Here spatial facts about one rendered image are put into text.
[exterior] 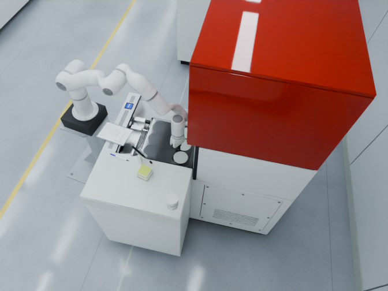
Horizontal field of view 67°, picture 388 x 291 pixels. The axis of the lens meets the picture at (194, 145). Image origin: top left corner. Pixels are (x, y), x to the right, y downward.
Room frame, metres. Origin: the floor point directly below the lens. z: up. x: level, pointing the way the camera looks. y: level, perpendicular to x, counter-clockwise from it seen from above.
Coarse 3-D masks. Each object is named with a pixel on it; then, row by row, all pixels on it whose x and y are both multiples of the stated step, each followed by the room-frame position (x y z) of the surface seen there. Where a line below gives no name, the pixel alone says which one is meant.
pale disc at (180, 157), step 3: (177, 153) 1.09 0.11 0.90; (180, 153) 1.09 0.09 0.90; (183, 153) 1.09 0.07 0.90; (174, 156) 1.06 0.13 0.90; (177, 156) 1.06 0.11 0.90; (180, 156) 1.06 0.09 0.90; (183, 156) 1.07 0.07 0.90; (186, 156) 1.07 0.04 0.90; (174, 159) 1.04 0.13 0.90; (177, 159) 1.04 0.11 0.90; (180, 159) 1.04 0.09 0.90; (183, 159) 1.04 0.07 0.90; (186, 159) 1.04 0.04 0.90; (177, 162) 1.02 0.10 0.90; (180, 162) 1.02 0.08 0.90; (183, 162) 1.02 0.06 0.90
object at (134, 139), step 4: (136, 124) 1.33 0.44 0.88; (140, 124) 1.34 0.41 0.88; (144, 124) 1.34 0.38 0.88; (132, 132) 1.26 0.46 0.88; (136, 132) 1.26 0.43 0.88; (132, 136) 1.22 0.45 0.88; (136, 136) 1.22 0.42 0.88; (140, 136) 1.23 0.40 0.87; (128, 140) 1.18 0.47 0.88; (132, 140) 1.18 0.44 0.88; (136, 140) 1.19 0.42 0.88; (128, 144) 1.15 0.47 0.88; (132, 144) 1.15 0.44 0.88; (136, 144) 1.15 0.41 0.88; (124, 148) 1.11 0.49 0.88; (128, 148) 1.11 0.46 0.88; (132, 148) 1.11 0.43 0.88; (128, 152) 1.08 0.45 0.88; (132, 152) 1.08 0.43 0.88
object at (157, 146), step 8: (152, 128) 1.29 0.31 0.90; (160, 128) 1.30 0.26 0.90; (168, 128) 1.30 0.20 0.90; (152, 136) 1.22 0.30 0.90; (160, 136) 1.22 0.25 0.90; (168, 136) 1.23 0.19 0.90; (144, 144) 1.14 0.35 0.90; (152, 144) 1.15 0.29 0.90; (160, 144) 1.15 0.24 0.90; (168, 144) 1.16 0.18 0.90; (144, 152) 1.08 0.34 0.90; (152, 152) 1.08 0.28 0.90; (160, 152) 1.09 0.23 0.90; (168, 152) 1.09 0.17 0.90; (160, 160) 1.02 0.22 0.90; (168, 160) 1.03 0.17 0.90
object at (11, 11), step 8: (0, 0) 3.68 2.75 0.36; (8, 0) 3.81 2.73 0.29; (16, 0) 3.95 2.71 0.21; (24, 0) 4.10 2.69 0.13; (0, 8) 3.61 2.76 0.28; (8, 8) 3.74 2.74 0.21; (16, 8) 3.88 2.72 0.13; (0, 16) 3.55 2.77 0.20; (8, 16) 3.67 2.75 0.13; (0, 24) 3.48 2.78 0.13
